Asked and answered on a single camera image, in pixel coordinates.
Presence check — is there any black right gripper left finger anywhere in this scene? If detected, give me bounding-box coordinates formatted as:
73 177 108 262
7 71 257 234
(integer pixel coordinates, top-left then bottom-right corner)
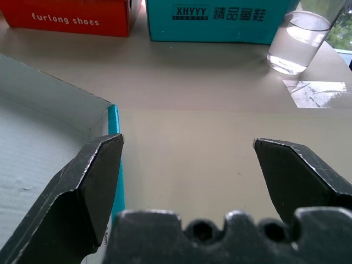
0 133 126 264

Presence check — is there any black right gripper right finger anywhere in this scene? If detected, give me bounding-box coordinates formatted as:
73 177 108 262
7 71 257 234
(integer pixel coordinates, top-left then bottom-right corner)
252 137 352 224

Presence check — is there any teal cardboard shoe box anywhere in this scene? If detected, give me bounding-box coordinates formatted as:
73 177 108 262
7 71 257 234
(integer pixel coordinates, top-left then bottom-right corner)
0 53 126 264

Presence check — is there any orange furlong shoes box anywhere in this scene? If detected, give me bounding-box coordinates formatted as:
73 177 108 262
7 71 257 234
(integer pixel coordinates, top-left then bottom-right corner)
0 0 144 38

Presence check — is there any clear glass of water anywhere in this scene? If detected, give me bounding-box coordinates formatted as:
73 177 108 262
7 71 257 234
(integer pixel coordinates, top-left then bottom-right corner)
266 11 332 75

